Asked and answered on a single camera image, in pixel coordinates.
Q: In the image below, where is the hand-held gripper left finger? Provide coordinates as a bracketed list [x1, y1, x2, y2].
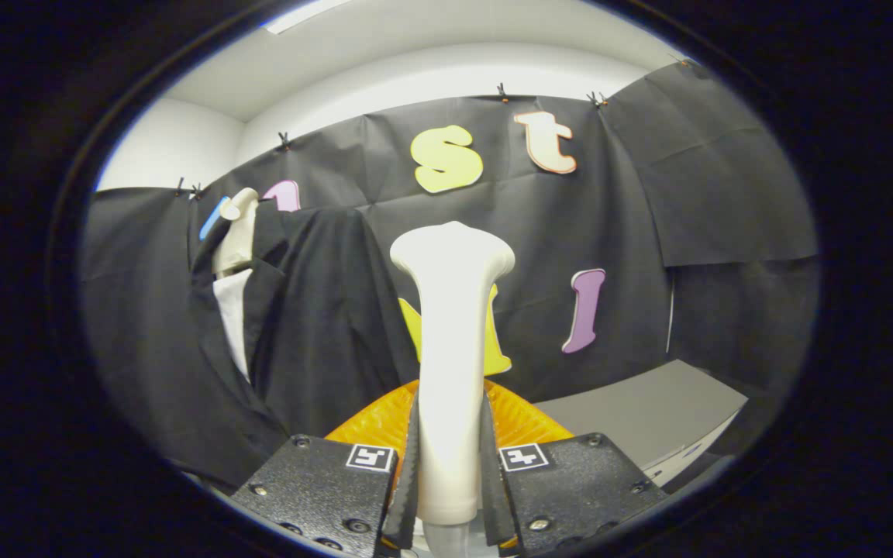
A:
[231, 378, 422, 558]

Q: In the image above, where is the black backdrop cloth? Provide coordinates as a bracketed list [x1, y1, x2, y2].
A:
[81, 60, 819, 497]

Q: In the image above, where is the cream clothes hanger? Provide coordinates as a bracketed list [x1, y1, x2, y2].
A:
[212, 187, 260, 278]

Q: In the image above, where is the black suit jacket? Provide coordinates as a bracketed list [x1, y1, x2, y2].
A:
[183, 200, 422, 493]

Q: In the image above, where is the grey cabinet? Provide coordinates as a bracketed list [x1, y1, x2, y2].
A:
[532, 359, 750, 489]

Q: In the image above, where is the white garment steamer nozzle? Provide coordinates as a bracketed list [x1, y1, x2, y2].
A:
[389, 221, 517, 526]

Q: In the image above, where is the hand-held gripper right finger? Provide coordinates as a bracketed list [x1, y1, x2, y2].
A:
[481, 378, 668, 555]

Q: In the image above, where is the white steamer hose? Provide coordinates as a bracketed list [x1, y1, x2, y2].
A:
[423, 521, 482, 558]

